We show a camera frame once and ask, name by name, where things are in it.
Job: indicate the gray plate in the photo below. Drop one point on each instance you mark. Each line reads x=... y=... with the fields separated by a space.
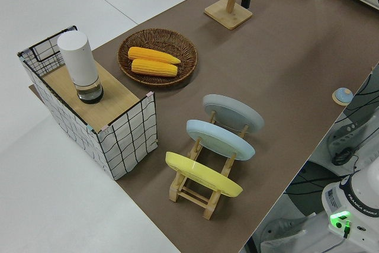
x=234 y=110

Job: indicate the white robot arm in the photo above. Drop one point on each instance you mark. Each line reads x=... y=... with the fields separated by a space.
x=361 y=185

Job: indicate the light blue plate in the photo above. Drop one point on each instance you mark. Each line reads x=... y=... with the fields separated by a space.
x=219 y=139

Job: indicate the yellow plate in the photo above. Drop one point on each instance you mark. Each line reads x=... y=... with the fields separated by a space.
x=201 y=173

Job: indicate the low wooden plate rack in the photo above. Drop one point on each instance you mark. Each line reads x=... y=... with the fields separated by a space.
x=174 y=193

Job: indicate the wooden mug tree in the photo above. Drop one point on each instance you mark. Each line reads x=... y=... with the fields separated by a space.
x=228 y=16

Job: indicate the round wicker basket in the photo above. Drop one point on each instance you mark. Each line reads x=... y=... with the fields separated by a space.
x=160 y=38

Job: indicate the yellow corn cob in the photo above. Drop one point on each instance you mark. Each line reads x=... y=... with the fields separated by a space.
x=151 y=54
x=154 y=67

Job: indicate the pink binder clip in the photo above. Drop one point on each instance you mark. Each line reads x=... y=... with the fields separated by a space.
x=104 y=128
x=150 y=96

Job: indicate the wooden board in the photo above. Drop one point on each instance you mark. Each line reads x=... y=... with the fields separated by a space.
x=118 y=99

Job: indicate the white cylinder bottle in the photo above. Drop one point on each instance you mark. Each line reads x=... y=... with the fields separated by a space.
x=78 y=57

